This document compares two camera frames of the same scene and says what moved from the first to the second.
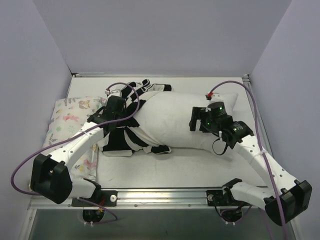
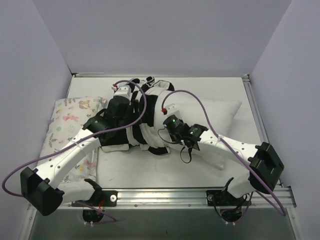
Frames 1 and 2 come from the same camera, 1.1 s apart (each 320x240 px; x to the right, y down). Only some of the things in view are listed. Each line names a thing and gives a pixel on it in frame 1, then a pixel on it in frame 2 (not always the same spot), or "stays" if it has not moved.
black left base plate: x=105 y=198 stays
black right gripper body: x=196 y=118 -> x=164 y=122
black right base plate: x=221 y=199 stays
